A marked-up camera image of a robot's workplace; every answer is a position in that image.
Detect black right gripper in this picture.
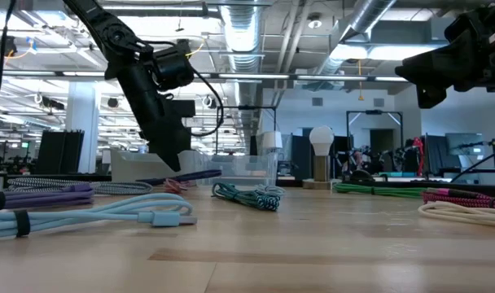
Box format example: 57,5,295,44
395,2,495,109

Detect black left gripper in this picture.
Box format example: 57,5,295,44
119,60,196,173

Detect dark navy USB cable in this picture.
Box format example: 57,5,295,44
135,168,223,187

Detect red orange USB cable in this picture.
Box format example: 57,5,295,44
162,177,195,195

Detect black white braided USB cable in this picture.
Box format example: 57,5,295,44
5,177,154,196

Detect teal braided USB cable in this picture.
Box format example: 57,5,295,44
211,181,282,212

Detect blue white braided USB cable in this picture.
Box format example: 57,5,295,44
253,183,287,199

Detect green USB cable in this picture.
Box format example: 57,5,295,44
332,182,430,199

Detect maroon braided USB cable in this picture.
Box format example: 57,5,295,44
420,187,495,212

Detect cream USB cable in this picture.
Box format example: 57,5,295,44
417,200,495,229

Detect left clear plastic bin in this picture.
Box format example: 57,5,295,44
110,148,202,184

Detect clear plastic bin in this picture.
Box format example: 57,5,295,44
196,153,279,187
110,148,202,184

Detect red hanging object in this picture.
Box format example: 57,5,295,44
412,137,426,164

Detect grey computer monitor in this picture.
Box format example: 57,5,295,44
445,133,484,158

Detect white cylinder lamp shade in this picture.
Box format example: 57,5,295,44
257,130,284,155

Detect black boom stand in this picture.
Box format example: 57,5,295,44
454,138,495,175

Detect black partition panels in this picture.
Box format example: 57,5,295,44
35,129,85,175

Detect white bulb on wooden stand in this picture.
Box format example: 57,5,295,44
302,125,343,190

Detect black frame stand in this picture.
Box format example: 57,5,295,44
345,109,404,164
215,105,278,155

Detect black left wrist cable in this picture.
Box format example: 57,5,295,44
189,67,226,138

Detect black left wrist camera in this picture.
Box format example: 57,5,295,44
151,39,195,91

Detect light blue smooth USB cable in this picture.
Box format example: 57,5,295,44
0,192,199,240

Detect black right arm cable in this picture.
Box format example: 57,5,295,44
449,151,495,183

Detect black rounded mount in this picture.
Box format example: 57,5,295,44
350,169,375,183

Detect black hanging cable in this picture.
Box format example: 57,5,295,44
0,0,17,123

